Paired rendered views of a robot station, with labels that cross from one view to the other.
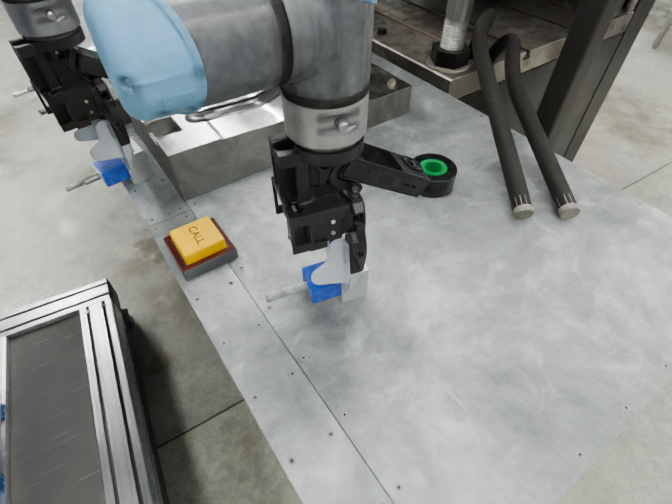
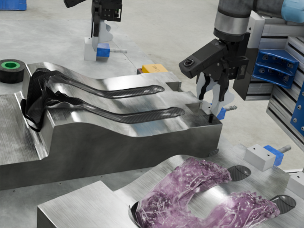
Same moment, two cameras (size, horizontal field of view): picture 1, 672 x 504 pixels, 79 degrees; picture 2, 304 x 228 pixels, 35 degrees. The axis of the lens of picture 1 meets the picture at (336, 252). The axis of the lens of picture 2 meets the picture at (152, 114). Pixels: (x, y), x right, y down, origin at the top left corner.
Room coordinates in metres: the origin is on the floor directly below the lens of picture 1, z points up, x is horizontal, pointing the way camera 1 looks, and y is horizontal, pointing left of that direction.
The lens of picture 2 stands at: (1.66, 0.35, 1.41)
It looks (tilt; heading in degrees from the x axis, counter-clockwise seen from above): 30 degrees down; 187
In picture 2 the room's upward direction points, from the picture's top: 9 degrees clockwise
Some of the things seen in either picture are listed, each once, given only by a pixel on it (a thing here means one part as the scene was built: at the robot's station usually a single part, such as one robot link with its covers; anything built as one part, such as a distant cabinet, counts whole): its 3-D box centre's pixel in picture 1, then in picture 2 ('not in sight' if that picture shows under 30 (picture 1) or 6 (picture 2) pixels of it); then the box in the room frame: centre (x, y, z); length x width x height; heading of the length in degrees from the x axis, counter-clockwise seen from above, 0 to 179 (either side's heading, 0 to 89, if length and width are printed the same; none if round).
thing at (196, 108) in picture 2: not in sight; (197, 116); (0.69, 0.34, 0.87); 0.05 x 0.05 x 0.04; 35
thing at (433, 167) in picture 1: (431, 175); (10, 71); (0.57, -0.16, 0.82); 0.08 x 0.08 x 0.04
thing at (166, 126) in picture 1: (166, 137); (176, 93); (0.60, 0.28, 0.87); 0.05 x 0.05 x 0.04; 35
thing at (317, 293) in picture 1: (314, 283); (105, 49); (0.33, 0.03, 0.83); 0.13 x 0.05 x 0.05; 111
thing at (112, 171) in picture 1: (105, 172); (216, 111); (0.56, 0.39, 0.83); 0.13 x 0.05 x 0.05; 133
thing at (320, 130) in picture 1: (326, 113); not in sight; (0.33, 0.01, 1.07); 0.08 x 0.08 x 0.05
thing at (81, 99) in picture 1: (68, 78); (226, 54); (0.57, 0.38, 0.99); 0.09 x 0.08 x 0.12; 133
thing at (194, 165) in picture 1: (272, 90); (93, 113); (0.77, 0.12, 0.87); 0.50 x 0.26 x 0.14; 125
